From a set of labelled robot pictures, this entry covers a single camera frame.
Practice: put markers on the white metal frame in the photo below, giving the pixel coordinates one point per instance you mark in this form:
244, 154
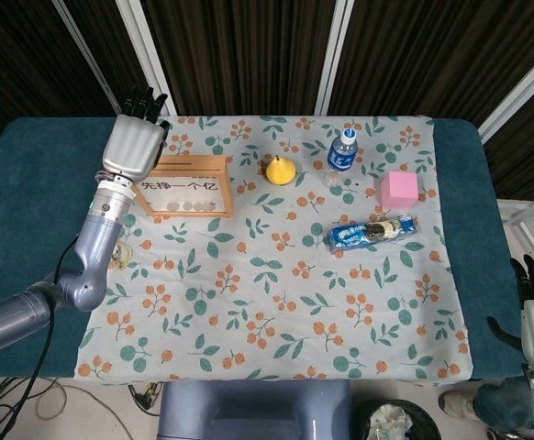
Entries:
533, 211

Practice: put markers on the wide white partition post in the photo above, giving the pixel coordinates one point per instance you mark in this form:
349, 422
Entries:
147, 57
524, 95
334, 57

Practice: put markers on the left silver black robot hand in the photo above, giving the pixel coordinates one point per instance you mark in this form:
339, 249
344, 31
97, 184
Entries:
134, 146

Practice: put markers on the floral tablecloth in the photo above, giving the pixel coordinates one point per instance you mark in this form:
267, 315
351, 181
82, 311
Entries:
294, 298

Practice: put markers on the beige shoe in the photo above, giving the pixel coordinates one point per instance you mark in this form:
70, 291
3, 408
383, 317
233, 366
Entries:
457, 403

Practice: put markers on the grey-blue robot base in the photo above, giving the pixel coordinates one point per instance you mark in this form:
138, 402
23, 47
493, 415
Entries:
248, 412

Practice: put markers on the black plug cluster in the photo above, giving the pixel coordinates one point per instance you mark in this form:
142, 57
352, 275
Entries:
145, 398

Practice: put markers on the pink cube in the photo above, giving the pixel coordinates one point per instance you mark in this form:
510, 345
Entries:
400, 190

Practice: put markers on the blue label water bottle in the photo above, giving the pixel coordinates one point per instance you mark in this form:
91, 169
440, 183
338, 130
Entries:
340, 156

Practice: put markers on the blue jeans leg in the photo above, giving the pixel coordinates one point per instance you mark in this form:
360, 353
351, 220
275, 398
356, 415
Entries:
501, 403

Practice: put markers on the black trash bin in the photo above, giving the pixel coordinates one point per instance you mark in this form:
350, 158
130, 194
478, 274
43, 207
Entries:
388, 419

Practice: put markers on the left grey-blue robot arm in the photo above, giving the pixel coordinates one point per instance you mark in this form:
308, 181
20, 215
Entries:
95, 247

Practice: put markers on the thin grey partition post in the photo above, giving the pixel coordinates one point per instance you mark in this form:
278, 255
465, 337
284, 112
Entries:
90, 59

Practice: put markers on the blue cookie pack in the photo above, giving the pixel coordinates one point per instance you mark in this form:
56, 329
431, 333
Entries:
368, 234

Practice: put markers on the wooden coin box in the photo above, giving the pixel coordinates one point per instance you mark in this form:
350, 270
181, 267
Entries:
193, 167

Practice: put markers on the teal table cover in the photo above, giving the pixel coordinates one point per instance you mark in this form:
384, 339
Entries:
42, 183

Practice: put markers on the yellow pear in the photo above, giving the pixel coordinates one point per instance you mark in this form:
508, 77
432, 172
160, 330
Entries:
280, 172

